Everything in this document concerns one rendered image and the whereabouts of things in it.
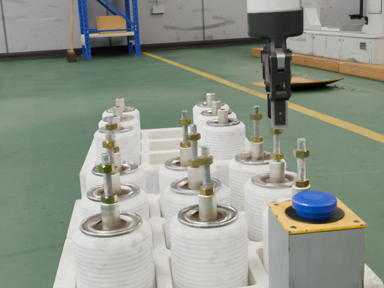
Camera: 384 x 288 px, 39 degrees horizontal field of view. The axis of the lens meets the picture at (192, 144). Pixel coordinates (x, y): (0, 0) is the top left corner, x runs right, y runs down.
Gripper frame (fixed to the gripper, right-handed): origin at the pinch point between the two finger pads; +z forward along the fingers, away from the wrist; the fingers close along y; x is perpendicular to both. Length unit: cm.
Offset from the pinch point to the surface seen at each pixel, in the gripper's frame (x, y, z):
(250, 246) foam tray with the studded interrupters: -4.6, 6.8, 16.9
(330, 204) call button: 1.7, 30.5, 2.0
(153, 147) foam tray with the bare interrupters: -26, -56, 19
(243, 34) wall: 18, -649, 26
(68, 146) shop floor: -70, -126, 35
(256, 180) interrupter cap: -3.1, 0.3, 9.6
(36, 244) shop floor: -51, -35, 35
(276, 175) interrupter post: -0.3, 0.9, 8.7
